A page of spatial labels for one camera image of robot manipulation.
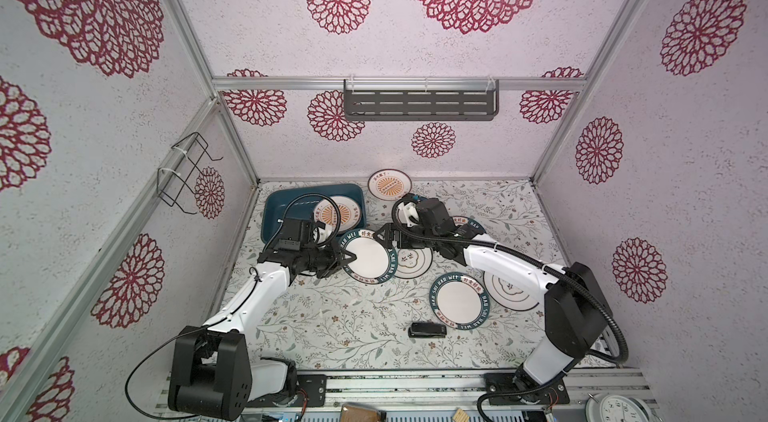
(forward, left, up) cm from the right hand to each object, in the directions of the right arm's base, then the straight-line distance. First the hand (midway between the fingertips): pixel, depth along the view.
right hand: (384, 231), depth 82 cm
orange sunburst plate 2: (+37, 0, -19) cm, 41 cm away
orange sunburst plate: (+20, +14, -17) cm, 30 cm away
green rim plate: (-7, +2, -4) cm, 9 cm away
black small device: (-20, -12, -19) cm, 30 cm away
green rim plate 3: (-12, -22, -19) cm, 31 cm away
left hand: (-7, +8, -5) cm, 12 cm away
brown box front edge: (-40, +5, -16) cm, 43 cm away
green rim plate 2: (+19, -27, -19) cm, 38 cm away
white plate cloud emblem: (+1, -9, -19) cm, 21 cm away
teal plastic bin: (+25, +33, -17) cm, 45 cm away
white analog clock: (-37, -55, -17) cm, 68 cm away
